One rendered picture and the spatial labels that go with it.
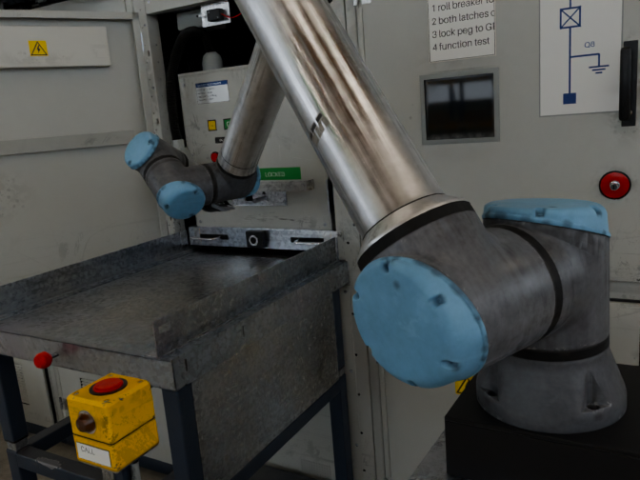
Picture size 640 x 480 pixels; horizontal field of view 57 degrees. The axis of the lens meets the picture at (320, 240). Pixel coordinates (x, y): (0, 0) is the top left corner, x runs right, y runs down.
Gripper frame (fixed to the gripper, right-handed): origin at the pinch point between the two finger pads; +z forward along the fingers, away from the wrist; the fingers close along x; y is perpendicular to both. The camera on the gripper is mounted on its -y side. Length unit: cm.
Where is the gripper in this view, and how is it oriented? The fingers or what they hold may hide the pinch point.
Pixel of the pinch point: (228, 205)
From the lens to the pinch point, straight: 162.8
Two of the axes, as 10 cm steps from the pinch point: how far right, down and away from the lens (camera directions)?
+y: 8.7, 0.3, -4.9
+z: 4.6, 3.0, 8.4
